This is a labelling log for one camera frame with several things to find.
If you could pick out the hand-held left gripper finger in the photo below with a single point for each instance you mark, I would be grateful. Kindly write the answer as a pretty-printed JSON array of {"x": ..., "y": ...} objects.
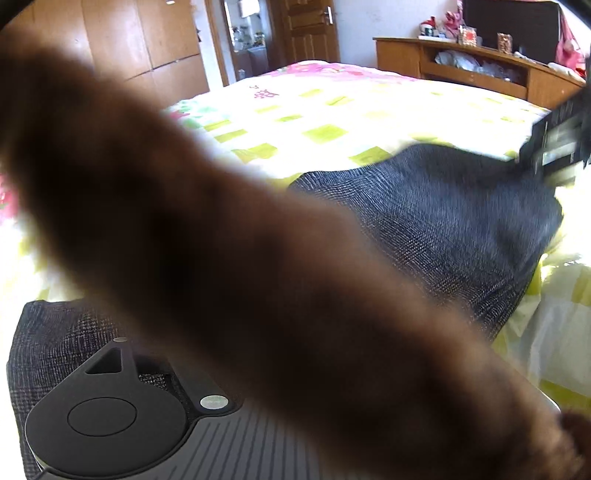
[{"x": 184, "y": 385}]

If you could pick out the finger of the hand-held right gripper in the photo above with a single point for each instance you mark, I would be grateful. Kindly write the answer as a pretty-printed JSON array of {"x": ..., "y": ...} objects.
[
  {"x": 554, "y": 161},
  {"x": 561, "y": 122}
]

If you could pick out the grey plaid pants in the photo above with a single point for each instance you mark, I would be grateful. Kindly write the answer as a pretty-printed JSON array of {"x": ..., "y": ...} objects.
[{"x": 438, "y": 221}]

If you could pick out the pink cloth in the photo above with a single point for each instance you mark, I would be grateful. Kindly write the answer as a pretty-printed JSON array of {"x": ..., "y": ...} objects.
[{"x": 570, "y": 46}]

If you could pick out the black television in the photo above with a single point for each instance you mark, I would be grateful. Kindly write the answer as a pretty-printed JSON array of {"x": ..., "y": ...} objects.
[{"x": 512, "y": 25}]

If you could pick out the white plastic bag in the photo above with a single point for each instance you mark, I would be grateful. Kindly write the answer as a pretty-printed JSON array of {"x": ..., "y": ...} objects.
[{"x": 455, "y": 59}]

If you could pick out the red plush toys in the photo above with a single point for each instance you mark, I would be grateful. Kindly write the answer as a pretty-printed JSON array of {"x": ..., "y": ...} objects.
[{"x": 436, "y": 27}]

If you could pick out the wooden bedside cabinet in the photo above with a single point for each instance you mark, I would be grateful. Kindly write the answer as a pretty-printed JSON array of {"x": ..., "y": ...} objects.
[{"x": 401, "y": 57}]

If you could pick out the bed with floral sheet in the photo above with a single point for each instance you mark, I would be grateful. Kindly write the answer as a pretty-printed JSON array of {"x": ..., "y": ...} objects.
[{"x": 323, "y": 115}]

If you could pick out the wooden door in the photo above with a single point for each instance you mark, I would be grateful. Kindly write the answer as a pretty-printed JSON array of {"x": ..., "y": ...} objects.
[{"x": 304, "y": 41}]

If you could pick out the shelf of bottles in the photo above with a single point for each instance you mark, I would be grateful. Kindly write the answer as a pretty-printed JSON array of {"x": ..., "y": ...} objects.
[{"x": 247, "y": 39}]

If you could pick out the wooden wardrobe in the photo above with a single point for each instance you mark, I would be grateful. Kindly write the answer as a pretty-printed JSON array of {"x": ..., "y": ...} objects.
[{"x": 138, "y": 37}]

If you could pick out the small photo frame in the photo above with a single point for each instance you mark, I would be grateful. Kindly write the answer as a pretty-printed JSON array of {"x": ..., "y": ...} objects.
[{"x": 504, "y": 42}]

